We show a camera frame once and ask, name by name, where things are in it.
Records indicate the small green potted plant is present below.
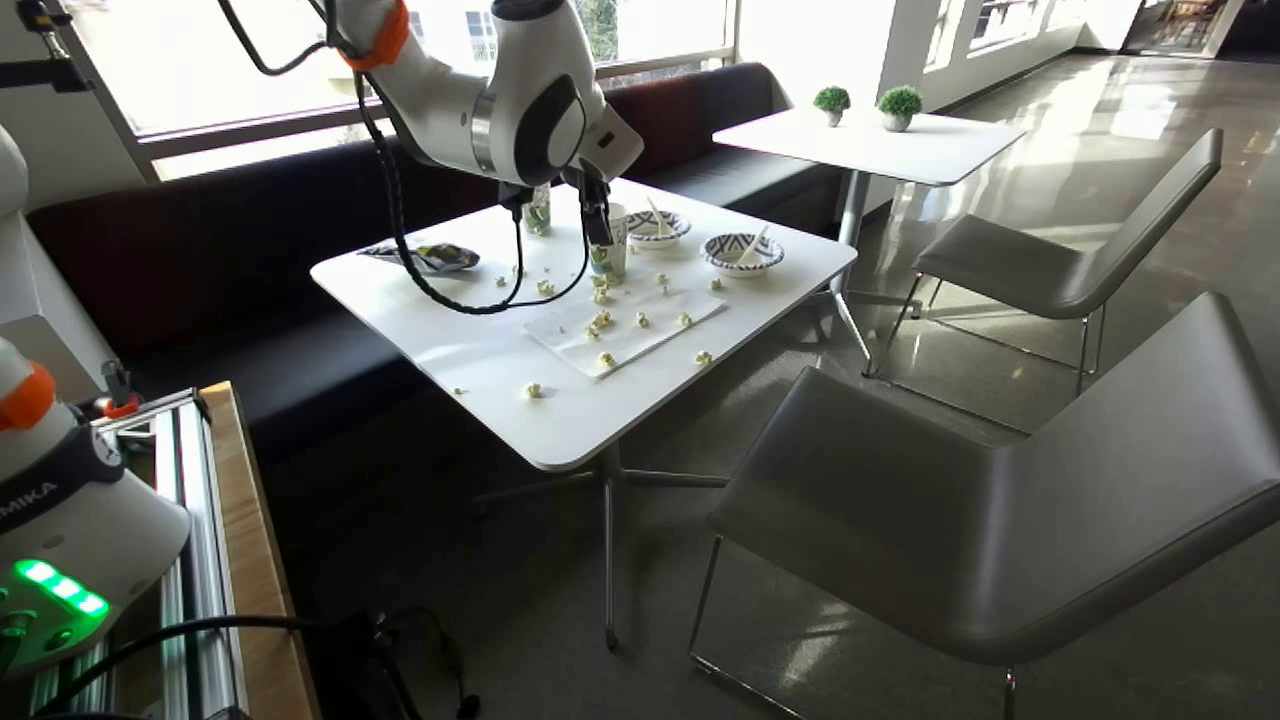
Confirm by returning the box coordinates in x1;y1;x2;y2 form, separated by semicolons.
876;80;928;136
811;85;856;131

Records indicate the grey bowl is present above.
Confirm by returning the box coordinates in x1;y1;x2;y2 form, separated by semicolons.
699;229;788;279

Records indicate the wooden stand board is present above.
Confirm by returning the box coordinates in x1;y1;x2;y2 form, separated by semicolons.
195;376;326;720

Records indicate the metal table pedestal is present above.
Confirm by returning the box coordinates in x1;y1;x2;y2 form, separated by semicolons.
474;446;733;658

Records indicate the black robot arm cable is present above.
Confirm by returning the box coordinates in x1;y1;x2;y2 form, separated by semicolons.
214;0;594;321

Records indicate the black floor cable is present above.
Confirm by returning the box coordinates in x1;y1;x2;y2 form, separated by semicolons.
23;611;325;720

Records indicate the black Smartfood popcorn bag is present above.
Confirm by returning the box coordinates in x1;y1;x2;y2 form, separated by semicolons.
358;239;487;279

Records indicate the black mounting bracket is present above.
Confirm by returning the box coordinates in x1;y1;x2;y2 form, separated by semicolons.
0;0;86;96

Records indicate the black stand base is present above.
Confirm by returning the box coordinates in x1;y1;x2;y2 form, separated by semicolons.
310;605;482;720

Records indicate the white side table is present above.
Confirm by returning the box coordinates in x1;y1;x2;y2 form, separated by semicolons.
709;104;1030;382

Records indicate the white square table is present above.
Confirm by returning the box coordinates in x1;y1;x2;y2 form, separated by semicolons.
23;61;856;434

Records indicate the dark window frame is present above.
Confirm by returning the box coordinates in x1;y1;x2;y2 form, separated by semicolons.
50;0;744;185

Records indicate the large grey lounge chair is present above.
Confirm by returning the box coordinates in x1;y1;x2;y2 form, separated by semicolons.
684;292;1280;720

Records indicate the grey chair with metal legs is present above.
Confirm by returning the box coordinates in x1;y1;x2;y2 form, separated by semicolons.
864;125;1227;401

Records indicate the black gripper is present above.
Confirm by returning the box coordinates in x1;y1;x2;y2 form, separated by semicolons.
567;158;620;251

